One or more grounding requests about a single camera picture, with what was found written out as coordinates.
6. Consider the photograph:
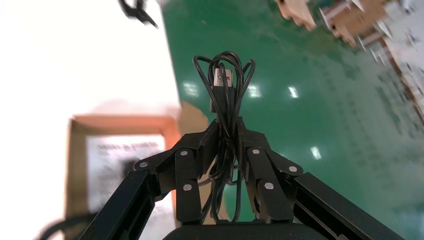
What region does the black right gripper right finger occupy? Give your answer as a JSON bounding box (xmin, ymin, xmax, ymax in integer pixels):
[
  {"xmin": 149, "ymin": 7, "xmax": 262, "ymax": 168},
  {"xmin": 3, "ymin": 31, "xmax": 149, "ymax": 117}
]
[{"xmin": 236, "ymin": 117, "xmax": 304, "ymax": 223}]

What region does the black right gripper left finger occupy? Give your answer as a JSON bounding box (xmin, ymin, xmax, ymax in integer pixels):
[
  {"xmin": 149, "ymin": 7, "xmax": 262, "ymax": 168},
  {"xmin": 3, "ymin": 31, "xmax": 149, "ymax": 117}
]
[{"xmin": 134, "ymin": 119, "xmax": 221, "ymax": 223}]

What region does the brown cardboard storage box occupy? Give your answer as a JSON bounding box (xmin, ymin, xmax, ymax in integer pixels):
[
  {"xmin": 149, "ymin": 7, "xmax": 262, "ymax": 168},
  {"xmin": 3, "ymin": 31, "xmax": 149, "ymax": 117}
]
[{"xmin": 64, "ymin": 101, "xmax": 228, "ymax": 240}]

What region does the white printed instruction sheet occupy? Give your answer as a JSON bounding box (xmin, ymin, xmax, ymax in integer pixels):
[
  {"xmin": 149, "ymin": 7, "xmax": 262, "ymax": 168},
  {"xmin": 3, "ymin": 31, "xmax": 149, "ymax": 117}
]
[{"xmin": 86, "ymin": 134, "xmax": 176, "ymax": 240}]

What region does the black wired computer mouse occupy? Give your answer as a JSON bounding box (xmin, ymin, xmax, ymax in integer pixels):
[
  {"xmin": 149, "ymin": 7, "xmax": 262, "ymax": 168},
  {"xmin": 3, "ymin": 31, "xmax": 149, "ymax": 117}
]
[{"xmin": 36, "ymin": 50, "xmax": 257, "ymax": 240}]

